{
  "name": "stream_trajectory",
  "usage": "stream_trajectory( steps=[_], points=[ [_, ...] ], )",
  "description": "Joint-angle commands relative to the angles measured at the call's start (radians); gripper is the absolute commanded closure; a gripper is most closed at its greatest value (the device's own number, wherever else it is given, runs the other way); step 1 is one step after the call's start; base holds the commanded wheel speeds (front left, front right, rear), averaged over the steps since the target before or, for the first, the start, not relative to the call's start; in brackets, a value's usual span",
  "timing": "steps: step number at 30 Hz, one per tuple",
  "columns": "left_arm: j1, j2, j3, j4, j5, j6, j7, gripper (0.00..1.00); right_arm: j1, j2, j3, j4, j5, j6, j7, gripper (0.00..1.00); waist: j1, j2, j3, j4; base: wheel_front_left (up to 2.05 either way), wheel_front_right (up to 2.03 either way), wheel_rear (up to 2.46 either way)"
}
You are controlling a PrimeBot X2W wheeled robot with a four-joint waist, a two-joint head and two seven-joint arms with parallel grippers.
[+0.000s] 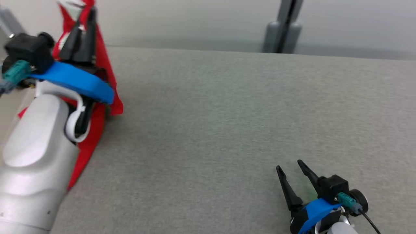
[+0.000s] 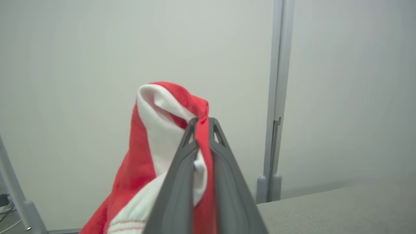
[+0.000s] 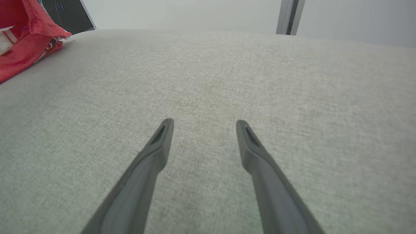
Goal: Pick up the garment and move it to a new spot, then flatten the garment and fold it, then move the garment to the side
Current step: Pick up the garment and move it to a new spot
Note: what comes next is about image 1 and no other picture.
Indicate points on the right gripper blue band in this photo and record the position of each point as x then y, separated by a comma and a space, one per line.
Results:
308, 214

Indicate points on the grey stand post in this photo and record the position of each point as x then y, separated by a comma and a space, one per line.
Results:
282, 32

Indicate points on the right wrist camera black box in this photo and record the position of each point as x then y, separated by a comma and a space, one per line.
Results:
331, 187

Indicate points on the red shorts white stripe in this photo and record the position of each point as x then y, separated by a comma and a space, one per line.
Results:
102, 52

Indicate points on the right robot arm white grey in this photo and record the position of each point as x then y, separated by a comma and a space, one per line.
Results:
341, 229

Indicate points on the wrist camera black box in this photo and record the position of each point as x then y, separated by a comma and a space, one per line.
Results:
29, 48
331, 187

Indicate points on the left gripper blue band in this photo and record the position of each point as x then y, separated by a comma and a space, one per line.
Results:
78, 81

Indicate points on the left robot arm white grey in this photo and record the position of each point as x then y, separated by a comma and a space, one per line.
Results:
32, 146

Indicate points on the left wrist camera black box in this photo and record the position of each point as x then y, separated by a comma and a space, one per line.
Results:
29, 48

